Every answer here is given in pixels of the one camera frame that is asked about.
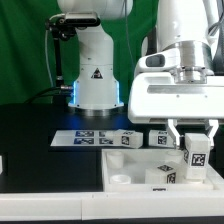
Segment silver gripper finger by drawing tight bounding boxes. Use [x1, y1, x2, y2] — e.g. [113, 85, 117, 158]
[166, 119, 180, 149]
[205, 119, 219, 139]

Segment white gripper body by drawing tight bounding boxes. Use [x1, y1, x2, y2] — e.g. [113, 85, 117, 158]
[128, 46, 224, 123]

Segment white square tabletop tray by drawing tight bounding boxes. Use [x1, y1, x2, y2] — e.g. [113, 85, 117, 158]
[101, 149, 224, 192]

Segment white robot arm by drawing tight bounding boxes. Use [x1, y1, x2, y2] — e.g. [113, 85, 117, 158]
[57, 0, 224, 143]

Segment white marker sheet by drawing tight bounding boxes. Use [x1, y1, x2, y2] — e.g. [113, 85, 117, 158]
[51, 130, 113, 147]

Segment white left fence block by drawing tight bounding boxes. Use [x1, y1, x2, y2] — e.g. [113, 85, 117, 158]
[0, 155, 3, 175]

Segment white front fence rail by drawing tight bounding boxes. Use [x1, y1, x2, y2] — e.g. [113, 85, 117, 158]
[0, 190, 224, 221]

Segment black camera stand pole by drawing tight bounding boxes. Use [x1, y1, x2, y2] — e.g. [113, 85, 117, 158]
[53, 36, 65, 106]

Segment black cables at base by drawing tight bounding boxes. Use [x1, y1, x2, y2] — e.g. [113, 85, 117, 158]
[23, 84, 75, 105]

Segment black camera on stand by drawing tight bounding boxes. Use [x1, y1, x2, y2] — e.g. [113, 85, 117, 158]
[45, 12, 100, 41]

